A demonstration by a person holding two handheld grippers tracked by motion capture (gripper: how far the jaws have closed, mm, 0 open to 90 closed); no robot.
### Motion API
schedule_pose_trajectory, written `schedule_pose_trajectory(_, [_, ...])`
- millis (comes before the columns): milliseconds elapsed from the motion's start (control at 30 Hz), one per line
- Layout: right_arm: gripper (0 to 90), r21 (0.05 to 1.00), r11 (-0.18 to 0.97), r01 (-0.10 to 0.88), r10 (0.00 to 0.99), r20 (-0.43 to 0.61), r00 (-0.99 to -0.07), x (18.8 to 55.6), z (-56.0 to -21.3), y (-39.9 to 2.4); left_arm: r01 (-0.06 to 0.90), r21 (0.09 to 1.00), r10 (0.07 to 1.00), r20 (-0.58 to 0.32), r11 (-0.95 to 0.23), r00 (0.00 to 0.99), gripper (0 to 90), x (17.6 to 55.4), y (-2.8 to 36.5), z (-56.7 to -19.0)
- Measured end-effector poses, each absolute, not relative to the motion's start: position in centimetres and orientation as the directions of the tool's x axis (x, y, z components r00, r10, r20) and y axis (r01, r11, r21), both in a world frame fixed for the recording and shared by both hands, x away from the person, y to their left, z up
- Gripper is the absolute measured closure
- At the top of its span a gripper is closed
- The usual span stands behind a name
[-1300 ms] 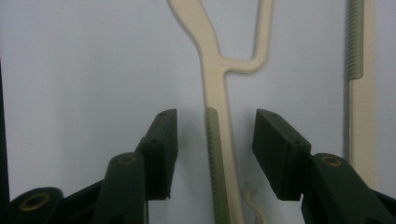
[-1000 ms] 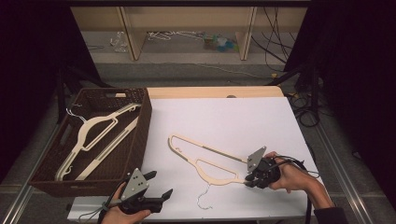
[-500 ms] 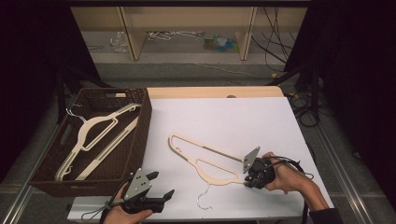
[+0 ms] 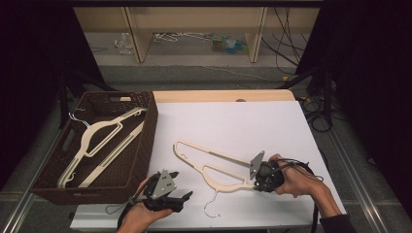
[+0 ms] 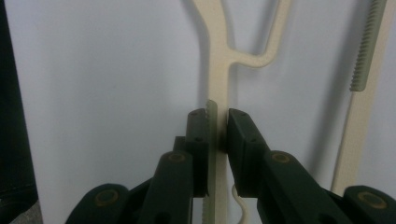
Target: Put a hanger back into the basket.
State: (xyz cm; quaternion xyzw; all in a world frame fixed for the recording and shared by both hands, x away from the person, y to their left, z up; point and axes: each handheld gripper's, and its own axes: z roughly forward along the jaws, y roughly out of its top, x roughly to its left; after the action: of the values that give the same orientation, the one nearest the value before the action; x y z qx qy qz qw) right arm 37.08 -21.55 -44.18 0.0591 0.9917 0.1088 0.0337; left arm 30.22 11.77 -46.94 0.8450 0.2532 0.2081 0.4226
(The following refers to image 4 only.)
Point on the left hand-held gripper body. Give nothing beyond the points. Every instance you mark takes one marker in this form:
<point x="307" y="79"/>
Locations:
<point x="163" y="186"/>

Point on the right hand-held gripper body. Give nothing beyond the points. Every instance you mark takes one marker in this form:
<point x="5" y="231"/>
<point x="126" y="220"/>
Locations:
<point x="270" y="178"/>

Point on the pile of cream wooden hangers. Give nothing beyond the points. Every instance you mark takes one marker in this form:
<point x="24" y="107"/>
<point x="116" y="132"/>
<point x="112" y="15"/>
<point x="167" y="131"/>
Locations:
<point x="194" y="146"/>

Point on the brown wicker basket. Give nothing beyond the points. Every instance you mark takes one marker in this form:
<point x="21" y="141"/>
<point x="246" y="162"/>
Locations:
<point x="123" y="168"/>

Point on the cream plastic clothes hanger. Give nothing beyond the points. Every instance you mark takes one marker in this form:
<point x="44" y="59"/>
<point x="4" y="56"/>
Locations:
<point x="111" y="155"/>
<point x="86" y="134"/>

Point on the person's right hand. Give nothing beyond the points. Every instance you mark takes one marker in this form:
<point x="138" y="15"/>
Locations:
<point x="299" y="184"/>

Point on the person's left hand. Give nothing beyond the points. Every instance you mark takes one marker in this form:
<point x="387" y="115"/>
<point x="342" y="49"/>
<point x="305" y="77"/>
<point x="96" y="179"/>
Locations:
<point x="139" y="220"/>

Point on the white table cover board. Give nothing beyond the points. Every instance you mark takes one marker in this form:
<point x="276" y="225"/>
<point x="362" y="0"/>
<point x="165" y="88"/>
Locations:
<point x="243" y="129"/>

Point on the black metal stand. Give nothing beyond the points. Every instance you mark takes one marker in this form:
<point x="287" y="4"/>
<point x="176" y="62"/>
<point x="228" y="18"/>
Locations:
<point x="324" y="84"/>
<point x="64" y="97"/>

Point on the pile of colourful plastic toys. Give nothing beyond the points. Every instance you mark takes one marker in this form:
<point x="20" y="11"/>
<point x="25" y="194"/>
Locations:
<point x="230" y="45"/>

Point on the clear plastic bag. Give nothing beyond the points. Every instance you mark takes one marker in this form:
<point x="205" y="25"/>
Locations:
<point x="123" y="43"/>

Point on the black curtain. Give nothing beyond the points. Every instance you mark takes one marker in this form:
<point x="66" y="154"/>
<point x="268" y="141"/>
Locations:
<point x="372" y="81"/>
<point x="32" y="64"/>

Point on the light wooden shelf unit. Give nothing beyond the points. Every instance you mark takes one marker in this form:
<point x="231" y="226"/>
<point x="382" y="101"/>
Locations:
<point x="194" y="19"/>

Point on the aluminium floor rail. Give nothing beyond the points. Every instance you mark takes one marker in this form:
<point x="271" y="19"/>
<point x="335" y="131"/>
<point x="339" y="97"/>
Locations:
<point x="356" y="187"/>
<point x="29" y="194"/>

